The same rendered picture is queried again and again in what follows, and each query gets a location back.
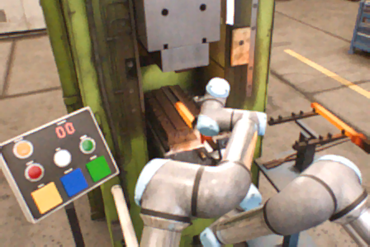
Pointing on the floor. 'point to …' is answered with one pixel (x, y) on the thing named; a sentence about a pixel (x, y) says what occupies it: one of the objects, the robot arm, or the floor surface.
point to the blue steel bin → (362, 29)
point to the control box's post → (74, 224)
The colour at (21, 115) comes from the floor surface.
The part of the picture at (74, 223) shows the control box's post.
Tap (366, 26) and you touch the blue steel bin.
